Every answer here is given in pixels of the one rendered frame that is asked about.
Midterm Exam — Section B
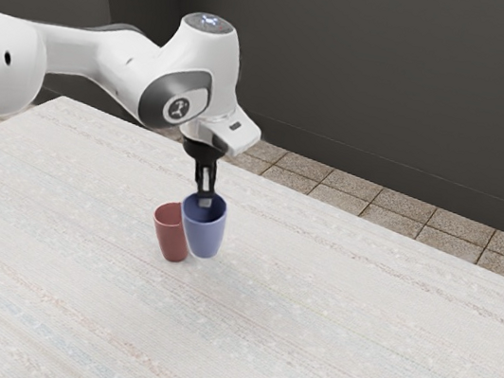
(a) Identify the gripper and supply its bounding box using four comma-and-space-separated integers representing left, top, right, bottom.
173, 136, 225, 210

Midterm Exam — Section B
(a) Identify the blue cup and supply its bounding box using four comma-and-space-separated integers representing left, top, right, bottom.
173, 189, 233, 262

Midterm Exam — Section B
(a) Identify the red cup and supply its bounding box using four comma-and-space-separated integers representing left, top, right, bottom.
146, 199, 196, 266

